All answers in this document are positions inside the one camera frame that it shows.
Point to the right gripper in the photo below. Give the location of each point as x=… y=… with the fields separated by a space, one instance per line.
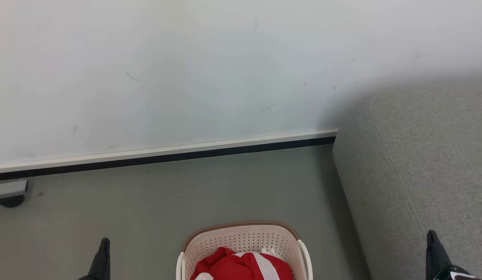
x=454 y=274

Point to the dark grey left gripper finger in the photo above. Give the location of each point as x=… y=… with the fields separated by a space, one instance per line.
x=100 y=262

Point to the red and white garment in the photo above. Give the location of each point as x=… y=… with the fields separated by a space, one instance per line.
x=229 y=268

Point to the grey fabric sofa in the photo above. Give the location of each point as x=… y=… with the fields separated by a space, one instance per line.
x=419 y=163

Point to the black round furniture foot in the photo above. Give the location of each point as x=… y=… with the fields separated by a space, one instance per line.
x=11 y=202

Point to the grey furniture base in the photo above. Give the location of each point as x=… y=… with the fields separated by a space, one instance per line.
x=7 y=188

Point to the cream perforated laundry basket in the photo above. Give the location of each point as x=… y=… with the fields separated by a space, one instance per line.
x=240 y=237

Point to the white black wall baseboard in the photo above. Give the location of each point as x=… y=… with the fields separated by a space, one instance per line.
x=167 y=152

